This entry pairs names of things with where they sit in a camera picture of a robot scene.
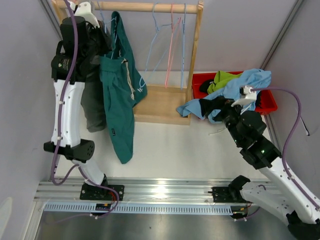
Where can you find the grey shorts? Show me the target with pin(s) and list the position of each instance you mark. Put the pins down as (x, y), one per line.
(92, 102)

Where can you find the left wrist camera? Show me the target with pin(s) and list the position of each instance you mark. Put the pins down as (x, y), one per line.
(84, 9)

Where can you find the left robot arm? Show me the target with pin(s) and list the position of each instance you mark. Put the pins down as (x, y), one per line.
(83, 39)

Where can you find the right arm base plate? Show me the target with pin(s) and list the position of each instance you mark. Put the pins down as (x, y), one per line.
(221, 194)

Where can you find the aluminium mounting rail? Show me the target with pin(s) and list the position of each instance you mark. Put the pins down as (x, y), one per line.
(142, 196)

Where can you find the lime green shorts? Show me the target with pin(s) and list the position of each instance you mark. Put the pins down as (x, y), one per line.
(220, 80)

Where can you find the red plastic bin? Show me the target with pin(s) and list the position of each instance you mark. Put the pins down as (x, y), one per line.
(265, 103)

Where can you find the light blue shorts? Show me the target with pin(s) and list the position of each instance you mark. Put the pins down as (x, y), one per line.
(256, 78)

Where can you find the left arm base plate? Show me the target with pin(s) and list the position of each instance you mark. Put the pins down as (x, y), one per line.
(93, 193)

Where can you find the dark green shorts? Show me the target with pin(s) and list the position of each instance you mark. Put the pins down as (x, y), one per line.
(123, 88)

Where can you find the black shorts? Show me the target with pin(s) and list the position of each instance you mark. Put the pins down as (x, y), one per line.
(207, 86)

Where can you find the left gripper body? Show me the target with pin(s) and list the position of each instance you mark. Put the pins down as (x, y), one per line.
(97, 41)

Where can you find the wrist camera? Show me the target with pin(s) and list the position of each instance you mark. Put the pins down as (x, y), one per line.
(247, 96)
(84, 9)

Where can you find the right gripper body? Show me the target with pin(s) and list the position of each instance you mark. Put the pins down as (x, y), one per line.
(230, 114)

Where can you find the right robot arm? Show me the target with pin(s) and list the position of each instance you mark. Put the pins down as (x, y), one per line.
(299, 209)

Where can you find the wooden clothes rack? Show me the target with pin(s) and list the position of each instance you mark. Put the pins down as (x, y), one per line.
(161, 102)

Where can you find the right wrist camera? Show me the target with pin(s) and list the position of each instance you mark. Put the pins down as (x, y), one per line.
(247, 96)

